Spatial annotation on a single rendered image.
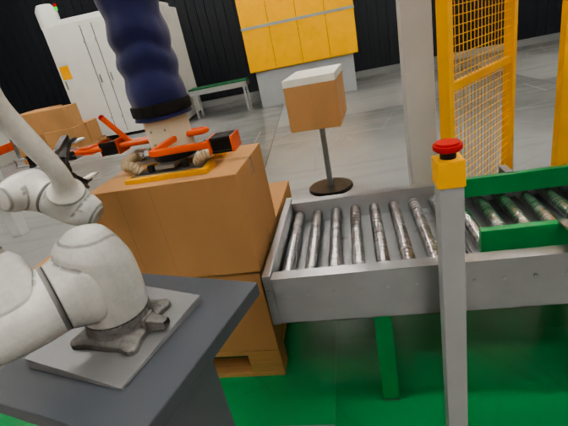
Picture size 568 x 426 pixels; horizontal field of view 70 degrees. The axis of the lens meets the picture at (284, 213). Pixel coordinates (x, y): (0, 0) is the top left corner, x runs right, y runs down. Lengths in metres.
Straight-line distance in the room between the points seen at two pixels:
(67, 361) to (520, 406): 1.47
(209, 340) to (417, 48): 1.95
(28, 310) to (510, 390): 1.59
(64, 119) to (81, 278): 7.63
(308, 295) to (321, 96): 2.05
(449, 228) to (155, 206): 1.01
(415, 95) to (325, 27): 6.34
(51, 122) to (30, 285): 7.76
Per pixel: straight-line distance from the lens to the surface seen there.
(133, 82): 1.59
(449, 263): 1.19
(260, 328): 1.77
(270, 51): 8.78
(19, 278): 0.97
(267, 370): 1.93
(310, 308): 1.48
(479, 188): 1.95
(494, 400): 1.81
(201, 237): 1.57
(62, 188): 1.30
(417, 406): 1.76
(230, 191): 1.45
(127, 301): 1.01
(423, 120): 2.56
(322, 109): 3.24
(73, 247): 0.96
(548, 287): 1.55
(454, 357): 1.40
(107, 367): 1.04
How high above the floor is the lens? 1.35
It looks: 23 degrees down
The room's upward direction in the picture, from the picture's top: 12 degrees counter-clockwise
